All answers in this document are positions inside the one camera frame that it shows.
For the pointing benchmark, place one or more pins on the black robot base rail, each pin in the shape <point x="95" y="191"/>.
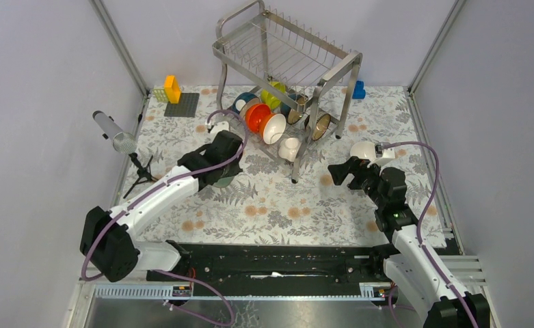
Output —
<point x="280" y="271"/>

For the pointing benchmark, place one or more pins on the steel two-tier dish rack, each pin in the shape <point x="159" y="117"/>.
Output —
<point x="264" y="45"/>

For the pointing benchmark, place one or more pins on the blue tan-inside bowl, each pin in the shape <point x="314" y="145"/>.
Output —
<point x="292" y="115"/>

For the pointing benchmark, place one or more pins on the small white cup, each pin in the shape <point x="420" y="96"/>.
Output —
<point x="289" y="148"/>

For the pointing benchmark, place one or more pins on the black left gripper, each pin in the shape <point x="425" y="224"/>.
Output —
<point x="235" y="170"/>

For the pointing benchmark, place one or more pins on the orange toy block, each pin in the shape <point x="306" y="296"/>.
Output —
<point x="172" y="89"/>

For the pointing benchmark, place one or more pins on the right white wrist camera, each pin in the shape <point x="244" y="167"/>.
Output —
<point x="383" y="155"/>

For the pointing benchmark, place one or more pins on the blue toy block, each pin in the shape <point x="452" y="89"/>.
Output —
<point x="359" y="91"/>

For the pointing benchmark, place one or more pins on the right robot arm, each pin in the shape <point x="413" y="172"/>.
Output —
<point x="438" y="297"/>

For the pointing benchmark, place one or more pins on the mint green floral bowl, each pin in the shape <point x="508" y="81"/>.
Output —
<point x="223" y="182"/>

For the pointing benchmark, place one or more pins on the black microphone tripod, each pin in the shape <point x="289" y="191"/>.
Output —
<point x="144" y="173"/>

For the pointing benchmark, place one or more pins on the light green toy block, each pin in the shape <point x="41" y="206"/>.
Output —
<point x="160" y="95"/>

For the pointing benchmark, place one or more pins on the white orange-rimmed bowl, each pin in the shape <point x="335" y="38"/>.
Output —
<point x="272" y="127"/>

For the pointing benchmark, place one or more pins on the yellow-green bowl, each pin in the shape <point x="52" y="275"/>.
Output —
<point x="269" y="99"/>

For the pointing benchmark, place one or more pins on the dark blue bowl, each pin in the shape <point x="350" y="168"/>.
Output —
<point x="243" y="102"/>

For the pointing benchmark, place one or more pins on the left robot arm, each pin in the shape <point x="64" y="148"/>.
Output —
<point x="109" y="237"/>

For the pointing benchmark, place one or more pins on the brown rimmed tan bowl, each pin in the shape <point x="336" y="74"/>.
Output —
<point x="322" y="123"/>

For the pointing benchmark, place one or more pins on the grey building baseplate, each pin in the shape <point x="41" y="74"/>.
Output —
<point x="185" y="108"/>

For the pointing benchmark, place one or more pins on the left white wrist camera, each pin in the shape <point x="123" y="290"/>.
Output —
<point x="215" y="128"/>

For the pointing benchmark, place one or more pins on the silver microphone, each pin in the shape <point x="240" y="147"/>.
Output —
<point x="122" y="141"/>

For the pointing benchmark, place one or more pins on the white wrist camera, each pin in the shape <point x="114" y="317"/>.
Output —
<point x="383" y="155"/>
<point x="215" y="128"/>

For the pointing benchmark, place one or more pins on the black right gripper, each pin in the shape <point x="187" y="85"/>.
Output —
<point x="355" y="166"/>

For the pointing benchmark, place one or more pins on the orange bowl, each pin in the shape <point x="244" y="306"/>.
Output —
<point x="255" y="114"/>

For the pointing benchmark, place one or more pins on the large white bowl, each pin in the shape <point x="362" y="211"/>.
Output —
<point x="364" y="150"/>

